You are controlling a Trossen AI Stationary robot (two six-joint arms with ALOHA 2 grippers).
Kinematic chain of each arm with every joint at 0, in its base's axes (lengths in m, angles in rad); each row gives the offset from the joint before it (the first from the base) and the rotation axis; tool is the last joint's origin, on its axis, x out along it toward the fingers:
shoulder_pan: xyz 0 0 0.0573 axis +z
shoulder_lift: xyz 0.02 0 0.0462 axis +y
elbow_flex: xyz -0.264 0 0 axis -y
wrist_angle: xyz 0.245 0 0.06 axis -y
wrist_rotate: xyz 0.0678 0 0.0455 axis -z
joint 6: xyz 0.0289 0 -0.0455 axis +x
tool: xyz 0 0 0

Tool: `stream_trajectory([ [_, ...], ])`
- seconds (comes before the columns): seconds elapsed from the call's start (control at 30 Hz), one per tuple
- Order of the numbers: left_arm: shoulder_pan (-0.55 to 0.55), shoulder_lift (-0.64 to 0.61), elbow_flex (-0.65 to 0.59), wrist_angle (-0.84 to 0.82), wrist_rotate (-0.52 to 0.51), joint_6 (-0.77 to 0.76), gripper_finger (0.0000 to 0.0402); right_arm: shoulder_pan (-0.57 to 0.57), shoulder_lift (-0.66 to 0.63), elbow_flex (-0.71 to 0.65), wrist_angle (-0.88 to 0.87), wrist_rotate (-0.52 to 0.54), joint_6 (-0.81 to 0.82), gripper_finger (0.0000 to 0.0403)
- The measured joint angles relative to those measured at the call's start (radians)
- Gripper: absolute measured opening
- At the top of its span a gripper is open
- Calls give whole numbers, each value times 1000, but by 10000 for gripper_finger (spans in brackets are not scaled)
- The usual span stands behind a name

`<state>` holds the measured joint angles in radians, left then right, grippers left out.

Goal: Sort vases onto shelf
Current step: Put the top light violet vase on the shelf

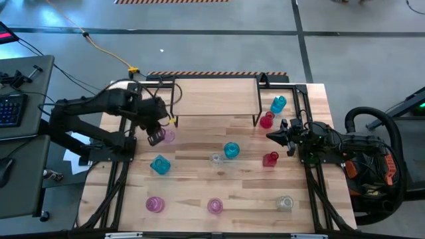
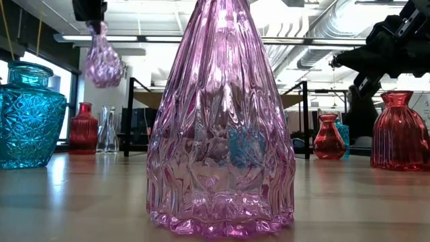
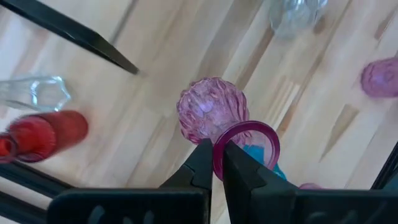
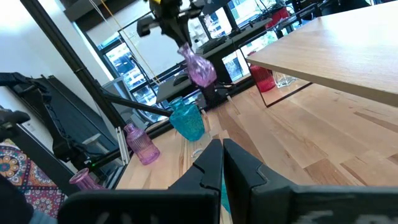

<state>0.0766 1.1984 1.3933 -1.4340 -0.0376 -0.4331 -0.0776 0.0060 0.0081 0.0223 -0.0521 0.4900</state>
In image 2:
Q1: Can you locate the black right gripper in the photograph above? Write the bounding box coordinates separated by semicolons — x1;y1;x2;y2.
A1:
335;6;430;99

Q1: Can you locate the pink bumpy teardrop vase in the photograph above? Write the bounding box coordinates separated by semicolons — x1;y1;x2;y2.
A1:
85;20;124;89

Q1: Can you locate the red ribbed bell vase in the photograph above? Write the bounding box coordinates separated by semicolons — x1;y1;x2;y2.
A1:
370;90;430;171

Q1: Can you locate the teal textured bottle vase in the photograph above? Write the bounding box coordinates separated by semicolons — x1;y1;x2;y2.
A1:
335;120;351;159

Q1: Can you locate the red round-bellied vase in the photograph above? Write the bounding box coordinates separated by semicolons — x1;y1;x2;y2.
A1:
312;113;347;161

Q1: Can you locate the teal star-cut wide vase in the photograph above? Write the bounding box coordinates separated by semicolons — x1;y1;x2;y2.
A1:
0;60;68;170

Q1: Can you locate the red ribbed cylinder vase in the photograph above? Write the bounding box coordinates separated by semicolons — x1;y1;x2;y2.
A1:
69;102;99;155

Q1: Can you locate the clear conical glass vase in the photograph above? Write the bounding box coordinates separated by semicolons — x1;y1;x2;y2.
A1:
96;106;120;155

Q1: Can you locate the pink twisted cone vase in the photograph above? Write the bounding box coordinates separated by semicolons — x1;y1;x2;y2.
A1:
146;0;297;239

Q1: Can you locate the long ceiling light bar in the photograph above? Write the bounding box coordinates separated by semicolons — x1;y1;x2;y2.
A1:
53;32;368;48

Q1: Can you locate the blue round device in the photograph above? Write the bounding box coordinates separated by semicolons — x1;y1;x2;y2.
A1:
291;137;306;151

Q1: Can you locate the silver spiral air duct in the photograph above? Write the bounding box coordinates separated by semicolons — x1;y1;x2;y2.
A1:
273;0;407;78

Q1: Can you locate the yellow hanging cable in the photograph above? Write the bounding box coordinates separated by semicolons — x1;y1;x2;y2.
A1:
0;0;16;61

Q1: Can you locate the wooden shelf with black frame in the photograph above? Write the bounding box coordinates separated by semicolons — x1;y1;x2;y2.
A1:
123;77;312;161

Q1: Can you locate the black aluminium table frame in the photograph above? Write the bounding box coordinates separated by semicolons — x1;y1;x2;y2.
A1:
53;143;372;159

